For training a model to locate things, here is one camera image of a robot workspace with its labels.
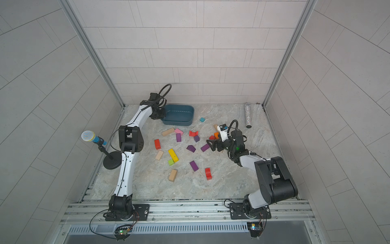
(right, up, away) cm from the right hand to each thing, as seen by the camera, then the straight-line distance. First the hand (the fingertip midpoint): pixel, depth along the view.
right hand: (213, 137), depth 89 cm
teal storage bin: (-24, +13, +19) cm, 34 cm away
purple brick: (-22, -1, +7) cm, 24 cm away
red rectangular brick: (-35, -4, +4) cm, 35 cm away
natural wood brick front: (-23, -19, -9) cm, 31 cm away
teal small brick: (-7, +10, +19) cm, 23 cm away
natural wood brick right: (+2, +6, +15) cm, 16 cm away
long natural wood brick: (-30, +2, +11) cm, 32 cm away
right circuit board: (+17, -38, -21) cm, 47 cm away
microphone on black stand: (-58, -12, -4) cm, 59 cm away
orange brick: (+2, 0, +9) cm, 9 cm away
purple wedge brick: (-14, -7, +3) cm, 16 cm away
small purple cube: (-11, -2, +8) cm, 14 cm away
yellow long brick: (-24, -10, 0) cm, 26 cm away
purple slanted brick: (-5, -7, +4) cm, 10 cm away
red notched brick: (-4, -19, -7) cm, 21 cm away
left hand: (-34, +15, +22) cm, 43 cm away
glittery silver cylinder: (+26, +13, +19) cm, 35 cm away
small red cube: (-1, -1, +7) cm, 7 cm away
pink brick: (-24, +3, +12) cm, 27 cm away
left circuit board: (-41, -37, -25) cm, 61 cm away
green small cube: (-25, -14, -3) cm, 29 cm away
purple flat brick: (-12, -16, -3) cm, 20 cm away
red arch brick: (-13, +1, +9) cm, 16 cm away
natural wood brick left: (-32, -10, 0) cm, 34 cm away
